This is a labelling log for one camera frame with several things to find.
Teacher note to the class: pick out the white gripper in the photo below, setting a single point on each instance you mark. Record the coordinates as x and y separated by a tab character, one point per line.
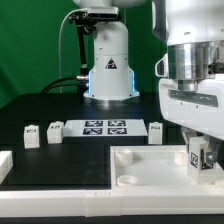
202	111

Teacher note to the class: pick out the white square tabletop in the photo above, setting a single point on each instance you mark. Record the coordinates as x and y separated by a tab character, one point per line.
154	166

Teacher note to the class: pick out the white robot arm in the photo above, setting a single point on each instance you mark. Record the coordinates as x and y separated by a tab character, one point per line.
191	86

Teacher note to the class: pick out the white U-shaped fence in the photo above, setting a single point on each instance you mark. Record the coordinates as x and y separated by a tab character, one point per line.
112	202

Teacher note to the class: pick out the white sheet with markers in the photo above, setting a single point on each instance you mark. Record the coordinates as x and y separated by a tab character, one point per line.
105	128

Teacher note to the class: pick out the black camera on stand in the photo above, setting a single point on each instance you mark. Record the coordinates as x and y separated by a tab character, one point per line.
85	21

